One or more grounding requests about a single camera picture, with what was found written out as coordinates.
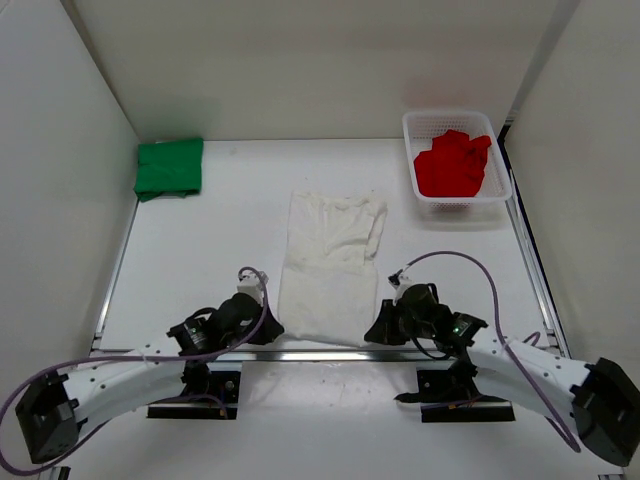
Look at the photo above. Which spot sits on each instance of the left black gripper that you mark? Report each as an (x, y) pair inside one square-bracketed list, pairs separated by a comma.
[(269, 327)]

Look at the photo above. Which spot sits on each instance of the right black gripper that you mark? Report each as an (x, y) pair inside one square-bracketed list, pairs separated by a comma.
[(384, 330)]

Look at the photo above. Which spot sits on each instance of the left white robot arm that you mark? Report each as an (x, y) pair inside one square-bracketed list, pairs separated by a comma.
[(59, 407)]

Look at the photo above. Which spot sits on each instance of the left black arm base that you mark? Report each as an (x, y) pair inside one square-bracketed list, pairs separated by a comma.
[(207, 394)]

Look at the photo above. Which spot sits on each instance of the green t shirt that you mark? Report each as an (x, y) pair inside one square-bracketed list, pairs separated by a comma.
[(172, 168)]

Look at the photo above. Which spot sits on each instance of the white plastic basket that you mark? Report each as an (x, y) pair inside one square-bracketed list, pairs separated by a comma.
[(421, 127)]

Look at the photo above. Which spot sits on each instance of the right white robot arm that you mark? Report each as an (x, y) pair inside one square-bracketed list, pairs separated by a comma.
[(595, 402)]

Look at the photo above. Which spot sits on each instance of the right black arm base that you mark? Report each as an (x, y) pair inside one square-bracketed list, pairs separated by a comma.
[(451, 396)]

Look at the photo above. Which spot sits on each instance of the white t shirt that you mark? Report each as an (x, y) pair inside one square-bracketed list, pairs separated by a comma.
[(329, 280)]

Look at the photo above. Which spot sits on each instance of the red t shirt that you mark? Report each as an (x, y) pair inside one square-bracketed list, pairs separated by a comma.
[(454, 167)]

